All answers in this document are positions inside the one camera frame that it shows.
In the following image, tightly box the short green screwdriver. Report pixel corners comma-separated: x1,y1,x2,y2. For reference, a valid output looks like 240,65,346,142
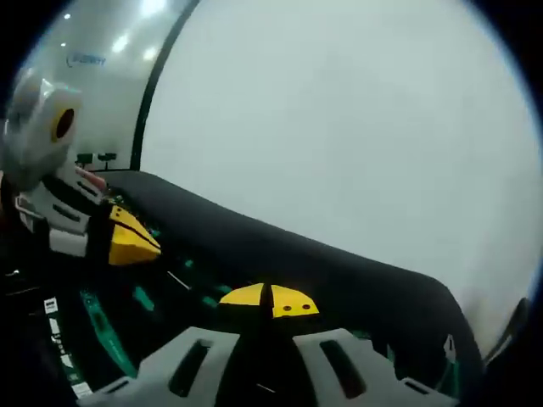
132,284,157,311

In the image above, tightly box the black box with white label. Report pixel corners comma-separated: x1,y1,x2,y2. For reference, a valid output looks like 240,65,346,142
42,294,94,402

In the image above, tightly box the person's left hand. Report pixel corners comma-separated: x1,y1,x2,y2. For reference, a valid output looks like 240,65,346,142
74,164,108,190

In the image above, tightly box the black toolbox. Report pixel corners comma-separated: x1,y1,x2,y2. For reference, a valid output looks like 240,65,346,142
0,169,485,407

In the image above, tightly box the large green screwdriver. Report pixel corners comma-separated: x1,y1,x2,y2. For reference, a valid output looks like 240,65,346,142
79,287,137,379

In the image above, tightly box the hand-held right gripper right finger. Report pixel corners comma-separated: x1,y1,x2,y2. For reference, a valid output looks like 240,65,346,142
270,284,459,407

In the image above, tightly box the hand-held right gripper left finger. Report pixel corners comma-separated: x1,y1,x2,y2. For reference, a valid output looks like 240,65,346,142
78,282,272,407

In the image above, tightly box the black glass wall frame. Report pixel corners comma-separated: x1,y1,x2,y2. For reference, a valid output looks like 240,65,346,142
129,0,200,172

